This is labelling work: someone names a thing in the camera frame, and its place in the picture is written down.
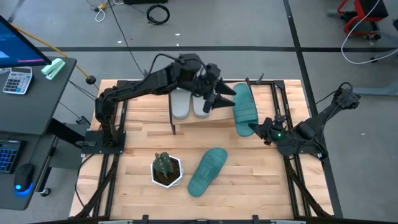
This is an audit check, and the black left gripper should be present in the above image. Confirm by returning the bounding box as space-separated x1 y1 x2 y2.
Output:
192 63 237 113

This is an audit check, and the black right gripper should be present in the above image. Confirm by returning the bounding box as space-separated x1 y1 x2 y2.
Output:
248 115 289 144

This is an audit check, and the teal rubber slide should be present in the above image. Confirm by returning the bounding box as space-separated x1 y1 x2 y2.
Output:
187 147 229 198
232 82 259 138

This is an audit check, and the grey rubber slide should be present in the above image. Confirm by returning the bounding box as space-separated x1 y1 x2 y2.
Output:
170 88 191 120
192 93 211 118

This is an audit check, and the potted plant in white pot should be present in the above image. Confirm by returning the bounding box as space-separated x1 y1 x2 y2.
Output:
150 154 184 189

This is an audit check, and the green cactus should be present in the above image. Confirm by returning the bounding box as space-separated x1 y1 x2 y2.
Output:
152 151 175 180

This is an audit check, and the grey metal desk leg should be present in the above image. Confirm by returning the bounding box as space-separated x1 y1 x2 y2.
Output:
350 81 398 97

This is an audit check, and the red and black cart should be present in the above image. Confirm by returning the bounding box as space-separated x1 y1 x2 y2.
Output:
326 0 389 40

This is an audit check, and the mint green stapler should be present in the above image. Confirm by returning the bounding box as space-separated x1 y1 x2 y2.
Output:
40 57 67 81

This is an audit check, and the black office desk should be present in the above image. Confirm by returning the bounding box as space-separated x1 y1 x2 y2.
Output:
0 57 78 211

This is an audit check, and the grey desk calculator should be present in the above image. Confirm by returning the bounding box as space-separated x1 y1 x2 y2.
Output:
2 66 34 95

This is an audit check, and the computer monitor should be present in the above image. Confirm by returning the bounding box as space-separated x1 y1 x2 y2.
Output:
0 15 52 68

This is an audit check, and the black computer mouse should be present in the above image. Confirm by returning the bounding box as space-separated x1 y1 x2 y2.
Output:
14 163 35 195

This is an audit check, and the black keyboard with blue backlight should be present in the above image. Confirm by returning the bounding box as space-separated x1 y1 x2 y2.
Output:
0 139 22 174

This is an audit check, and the wooden shelf with black frame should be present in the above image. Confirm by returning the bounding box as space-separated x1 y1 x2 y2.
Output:
167 77 258 135

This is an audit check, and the black aluminium table frame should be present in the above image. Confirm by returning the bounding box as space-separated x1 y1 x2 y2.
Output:
74 79 332 224

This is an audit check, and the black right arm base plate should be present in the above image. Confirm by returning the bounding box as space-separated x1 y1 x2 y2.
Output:
276 129 323 156

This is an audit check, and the coiled black cable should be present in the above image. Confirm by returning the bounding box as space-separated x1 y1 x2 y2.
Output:
146 4 171 26

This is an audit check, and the thin black floor cable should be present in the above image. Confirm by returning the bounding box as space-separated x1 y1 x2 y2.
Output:
106 0 147 77

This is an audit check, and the long white cable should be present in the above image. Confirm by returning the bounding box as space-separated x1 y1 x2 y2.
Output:
341 0 398 65

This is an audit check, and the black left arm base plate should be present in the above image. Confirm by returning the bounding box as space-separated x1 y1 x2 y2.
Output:
81 130 127 155

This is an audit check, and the white cable with yellow plug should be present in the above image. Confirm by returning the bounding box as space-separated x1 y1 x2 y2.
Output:
93 0 125 23

